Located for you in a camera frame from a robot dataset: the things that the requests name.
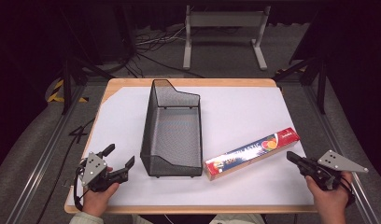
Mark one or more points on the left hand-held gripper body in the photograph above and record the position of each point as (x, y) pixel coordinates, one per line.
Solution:
(92, 169)

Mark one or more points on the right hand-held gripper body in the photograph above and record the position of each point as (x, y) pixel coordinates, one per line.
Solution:
(330, 168)

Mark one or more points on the person's left hand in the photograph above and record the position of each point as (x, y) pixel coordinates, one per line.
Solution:
(97, 199)

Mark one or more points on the person's right hand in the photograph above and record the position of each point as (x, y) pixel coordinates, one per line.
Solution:
(330, 200)

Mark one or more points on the red plastic wrap box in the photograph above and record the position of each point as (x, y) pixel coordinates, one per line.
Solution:
(252, 152)

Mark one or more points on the person's left sleeve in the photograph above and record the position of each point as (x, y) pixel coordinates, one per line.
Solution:
(86, 219)

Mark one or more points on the white table mat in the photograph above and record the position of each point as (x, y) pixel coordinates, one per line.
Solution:
(235, 115)

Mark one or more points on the black metal stand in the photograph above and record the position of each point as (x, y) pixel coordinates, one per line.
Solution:
(321, 84)
(66, 84)

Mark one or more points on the yellow black hazard tape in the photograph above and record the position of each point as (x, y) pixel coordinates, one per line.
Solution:
(56, 91)

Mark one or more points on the aluminium rail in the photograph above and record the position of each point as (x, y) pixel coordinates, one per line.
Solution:
(341, 137)
(39, 161)

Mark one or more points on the white metal stand frame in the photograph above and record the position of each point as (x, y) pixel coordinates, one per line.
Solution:
(224, 19)

